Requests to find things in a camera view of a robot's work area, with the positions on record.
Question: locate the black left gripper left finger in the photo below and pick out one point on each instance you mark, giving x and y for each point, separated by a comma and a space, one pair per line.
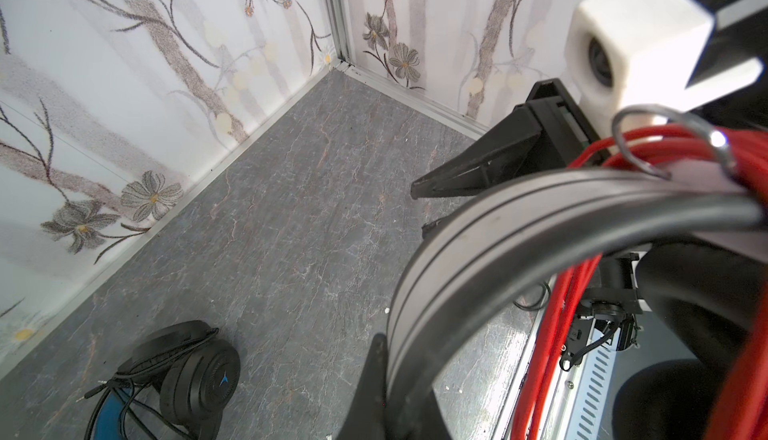
365, 418

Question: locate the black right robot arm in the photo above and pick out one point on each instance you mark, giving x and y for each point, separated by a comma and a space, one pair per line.
609, 306

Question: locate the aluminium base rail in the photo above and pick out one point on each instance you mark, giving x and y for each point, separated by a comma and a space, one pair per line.
560, 400

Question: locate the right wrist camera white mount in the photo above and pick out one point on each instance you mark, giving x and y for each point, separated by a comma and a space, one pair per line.
680, 54

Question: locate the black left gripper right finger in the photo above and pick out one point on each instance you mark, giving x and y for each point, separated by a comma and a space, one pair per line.
432, 425

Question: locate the white headphones with black pads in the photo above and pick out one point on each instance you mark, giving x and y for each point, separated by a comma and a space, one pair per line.
685, 177

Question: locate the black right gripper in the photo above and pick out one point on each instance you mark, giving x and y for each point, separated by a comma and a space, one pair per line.
552, 132

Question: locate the black headphones with blue band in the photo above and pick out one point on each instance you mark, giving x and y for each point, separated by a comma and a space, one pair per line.
183, 375

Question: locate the white slotted cable duct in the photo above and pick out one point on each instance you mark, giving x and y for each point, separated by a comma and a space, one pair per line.
591, 395

